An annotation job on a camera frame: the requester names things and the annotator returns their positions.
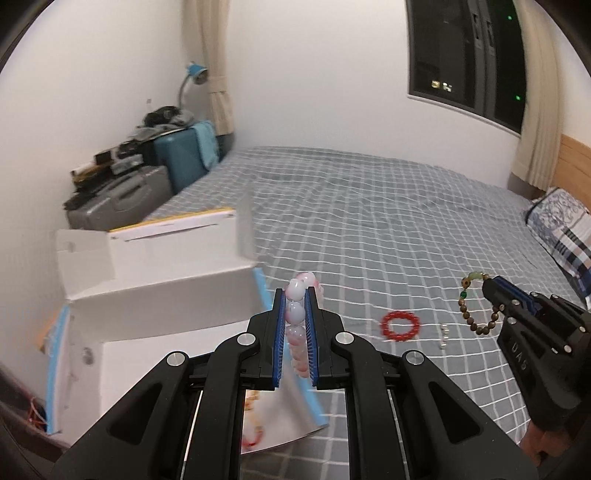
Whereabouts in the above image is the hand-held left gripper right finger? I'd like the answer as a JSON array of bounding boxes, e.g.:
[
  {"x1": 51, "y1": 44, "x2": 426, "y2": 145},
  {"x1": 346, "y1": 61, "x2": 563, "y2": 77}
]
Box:
[{"x1": 302, "y1": 286, "x2": 539, "y2": 480}]

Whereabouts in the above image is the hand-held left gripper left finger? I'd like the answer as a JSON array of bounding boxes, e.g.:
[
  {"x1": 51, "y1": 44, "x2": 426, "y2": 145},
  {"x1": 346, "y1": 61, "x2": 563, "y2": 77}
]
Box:
[{"x1": 53, "y1": 287, "x2": 287, "y2": 480}]

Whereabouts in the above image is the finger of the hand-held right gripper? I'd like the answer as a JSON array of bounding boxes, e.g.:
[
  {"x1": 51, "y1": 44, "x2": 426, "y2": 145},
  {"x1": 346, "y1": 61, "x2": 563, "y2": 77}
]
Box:
[
  {"x1": 481, "y1": 276, "x2": 520, "y2": 321},
  {"x1": 496, "y1": 276, "x2": 539, "y2": 311}
]

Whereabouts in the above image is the pink bead bracelet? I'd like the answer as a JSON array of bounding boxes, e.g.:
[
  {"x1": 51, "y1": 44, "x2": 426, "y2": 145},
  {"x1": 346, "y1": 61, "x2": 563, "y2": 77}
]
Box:
[{"x1": 284, "y1": 272, "x2": 322, "y2": 379}]

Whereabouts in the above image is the brown and green bead bracelet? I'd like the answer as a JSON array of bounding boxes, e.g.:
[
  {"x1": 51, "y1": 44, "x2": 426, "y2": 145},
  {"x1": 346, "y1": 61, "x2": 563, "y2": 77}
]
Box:
[{"x1": 458, "y1": 272, "x2": 503, "y2": 336}]

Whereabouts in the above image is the blue and yellow cardboard box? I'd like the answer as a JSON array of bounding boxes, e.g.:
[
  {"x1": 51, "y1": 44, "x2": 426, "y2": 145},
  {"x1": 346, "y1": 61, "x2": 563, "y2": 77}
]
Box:
[{"x1": 39, "y1": 191, "x2": 326, "y2": 450}]

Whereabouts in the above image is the person's right hand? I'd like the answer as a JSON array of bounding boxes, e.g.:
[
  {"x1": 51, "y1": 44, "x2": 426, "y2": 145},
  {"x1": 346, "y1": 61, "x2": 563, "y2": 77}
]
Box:
[{"x1": 525, "y1": 412, "x2": 573, "y2": 459}]

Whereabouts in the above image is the blue patchwork pillow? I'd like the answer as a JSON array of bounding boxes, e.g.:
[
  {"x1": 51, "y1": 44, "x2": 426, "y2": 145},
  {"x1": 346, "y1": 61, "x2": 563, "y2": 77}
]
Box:
[{"x1": 524, "y1": 187, "x2": 591, "y2": 310}]

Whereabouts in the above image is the wooden headboard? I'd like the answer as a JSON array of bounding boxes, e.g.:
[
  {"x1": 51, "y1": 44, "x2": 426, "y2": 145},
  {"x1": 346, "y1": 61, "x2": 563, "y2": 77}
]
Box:
[{"x1": 549, "y1": 134, "x2": 591, "y2": 204}]

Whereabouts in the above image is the beige curtain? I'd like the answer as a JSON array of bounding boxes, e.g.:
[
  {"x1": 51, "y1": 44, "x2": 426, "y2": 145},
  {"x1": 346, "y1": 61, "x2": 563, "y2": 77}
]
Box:
[
  {"x1": 508, "y1": 0, "x2": 566, "y2": 191},
  {"x1": 182, "y1": 0, "x2": 238, "y2": 162}
]

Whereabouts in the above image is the teal towel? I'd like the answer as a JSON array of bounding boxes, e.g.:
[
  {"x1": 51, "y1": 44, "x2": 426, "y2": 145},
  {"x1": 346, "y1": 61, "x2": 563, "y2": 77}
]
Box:
[{"x1": 191, "y1": 121, "x2": 221, "y2": 172}]

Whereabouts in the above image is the teal suitcase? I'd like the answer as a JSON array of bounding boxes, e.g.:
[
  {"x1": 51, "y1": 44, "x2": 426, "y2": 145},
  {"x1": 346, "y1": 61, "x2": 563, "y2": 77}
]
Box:
[{"x1": 152, "y1": 122, "x2": 208, "y2": 195}]

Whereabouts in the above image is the grey suitcase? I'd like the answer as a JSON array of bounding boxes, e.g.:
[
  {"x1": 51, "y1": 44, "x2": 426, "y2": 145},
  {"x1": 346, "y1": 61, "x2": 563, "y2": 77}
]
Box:
[{"x1": 67, "y1": 165, "x2": 174, "y2": 230}]

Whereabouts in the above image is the stack of black boxes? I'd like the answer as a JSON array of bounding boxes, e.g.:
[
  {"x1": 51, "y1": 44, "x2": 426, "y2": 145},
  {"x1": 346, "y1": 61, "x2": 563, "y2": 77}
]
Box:
[{"x1": 69, "y1": 143, "x2": 155, "y2": 192}]

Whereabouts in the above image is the pile of dark clothing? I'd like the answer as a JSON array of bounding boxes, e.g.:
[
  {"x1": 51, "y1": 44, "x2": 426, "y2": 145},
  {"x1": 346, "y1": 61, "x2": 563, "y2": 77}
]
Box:
[{"x1": 131, "y1": 106, "x2": 197, "y2": 139}]

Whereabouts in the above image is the dark window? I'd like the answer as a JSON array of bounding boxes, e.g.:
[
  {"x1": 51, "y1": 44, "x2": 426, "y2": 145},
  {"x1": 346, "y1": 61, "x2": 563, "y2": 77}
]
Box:
[{"x1": 405, "y1": 0, "x2": 529, "y2": 134}]

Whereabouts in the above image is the blue desk lamp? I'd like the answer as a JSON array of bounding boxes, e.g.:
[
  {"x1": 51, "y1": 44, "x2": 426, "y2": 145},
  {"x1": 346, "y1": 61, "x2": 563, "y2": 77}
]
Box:
[{"x1": 178, "y1": 61, "x2": 209, "y2": 112}]

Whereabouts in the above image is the red bead bracelet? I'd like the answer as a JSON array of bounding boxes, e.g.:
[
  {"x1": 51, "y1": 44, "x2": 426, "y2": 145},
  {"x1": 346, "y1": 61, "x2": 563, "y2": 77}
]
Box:
[{"x1": 381, "y1": 311, "x2": 422, "y2": 341}]

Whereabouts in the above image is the orange cable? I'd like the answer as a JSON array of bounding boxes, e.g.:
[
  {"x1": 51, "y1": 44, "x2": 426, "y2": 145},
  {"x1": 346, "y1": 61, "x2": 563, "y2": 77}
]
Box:
[{"x1": 28, "y1": 398, "x2": 49, "y2": 428}]

